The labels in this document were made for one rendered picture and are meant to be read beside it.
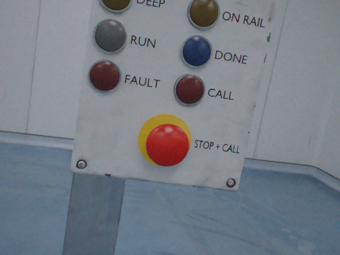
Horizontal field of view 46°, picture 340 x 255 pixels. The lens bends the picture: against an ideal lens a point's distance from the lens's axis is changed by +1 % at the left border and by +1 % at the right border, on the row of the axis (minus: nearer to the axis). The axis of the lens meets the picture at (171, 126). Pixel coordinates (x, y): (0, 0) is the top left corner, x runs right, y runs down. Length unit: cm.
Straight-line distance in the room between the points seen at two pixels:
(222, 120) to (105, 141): 12
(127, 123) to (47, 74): 355
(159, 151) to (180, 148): 2
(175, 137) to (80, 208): 16
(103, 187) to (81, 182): 3
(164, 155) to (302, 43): 419
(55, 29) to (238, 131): 356
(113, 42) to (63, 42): 354
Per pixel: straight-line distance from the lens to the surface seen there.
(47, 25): 391
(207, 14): 38
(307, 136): 473
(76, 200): 47
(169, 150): 36
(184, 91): 37
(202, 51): 37
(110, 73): 37
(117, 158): 39
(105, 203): 47
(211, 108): 39
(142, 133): 38
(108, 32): 37
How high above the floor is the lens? 108
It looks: 10 degrees down
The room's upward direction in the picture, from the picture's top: 10 degrees clockwise
